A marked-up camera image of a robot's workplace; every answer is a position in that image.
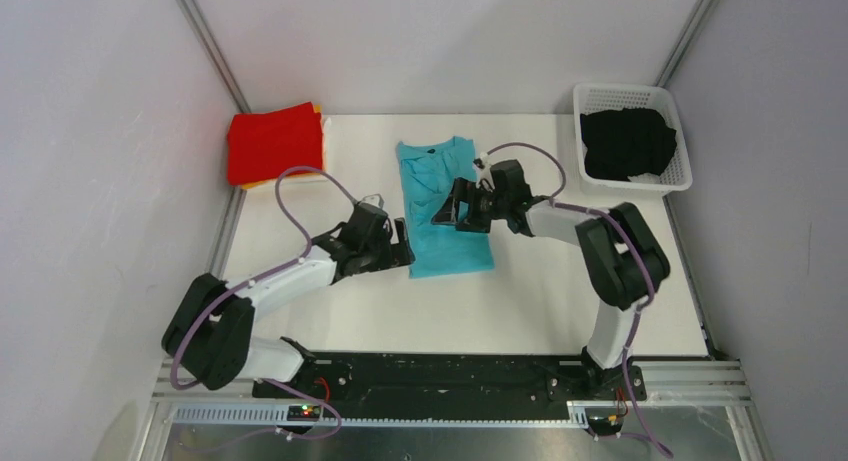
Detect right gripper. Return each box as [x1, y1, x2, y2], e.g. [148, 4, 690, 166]
[432, 176, 510, 233]

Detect cyan t-shirt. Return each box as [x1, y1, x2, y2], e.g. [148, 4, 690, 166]
[395, 136, 495, 278]

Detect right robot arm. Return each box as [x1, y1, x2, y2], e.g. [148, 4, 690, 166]
[431, 160, 670, 399]

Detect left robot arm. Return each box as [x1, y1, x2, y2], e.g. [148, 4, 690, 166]
[161, 201, 415, 397]

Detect folded white t-shirt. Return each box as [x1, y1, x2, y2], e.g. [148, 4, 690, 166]
[251, 116, 332, 190]

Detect folded orange t-shirt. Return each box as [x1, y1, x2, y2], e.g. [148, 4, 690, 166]
[239, 103, 327, 192]

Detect black t-shirt in basket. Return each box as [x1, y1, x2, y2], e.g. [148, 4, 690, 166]
[580, 108, 677, 182]

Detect folded red t-shirt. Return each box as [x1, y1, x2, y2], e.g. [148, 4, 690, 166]
[226, 101, 325, 187]

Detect white garment in basket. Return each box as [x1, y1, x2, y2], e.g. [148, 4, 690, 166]
[628, 173, 662, 185]

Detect left controller board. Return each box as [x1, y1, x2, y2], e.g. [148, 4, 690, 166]
[286, 404, 322, 422]

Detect controller board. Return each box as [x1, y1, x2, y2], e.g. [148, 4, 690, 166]
[286, 404, 322, 422]
[586, 413, 627, 438]

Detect white plastic basket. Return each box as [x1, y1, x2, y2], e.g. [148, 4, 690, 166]
[572, 82, 692, 197]

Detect right controller board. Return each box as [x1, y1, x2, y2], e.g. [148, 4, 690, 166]
[586, 413, 627, 438]

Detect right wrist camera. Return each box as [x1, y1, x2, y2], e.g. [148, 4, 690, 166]
[473, 152, 492, 182]

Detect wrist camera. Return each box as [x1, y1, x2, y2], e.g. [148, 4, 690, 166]
[360, 193, 385, 209]
[473, 152, 492, 182]

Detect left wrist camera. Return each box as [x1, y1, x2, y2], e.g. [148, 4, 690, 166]
[360, 193, 385, 209]

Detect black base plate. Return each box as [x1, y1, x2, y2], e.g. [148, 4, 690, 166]
[289, 351, 647, 422]

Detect aluminium frame rail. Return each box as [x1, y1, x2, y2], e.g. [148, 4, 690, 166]
[134, 352, 772, 460]

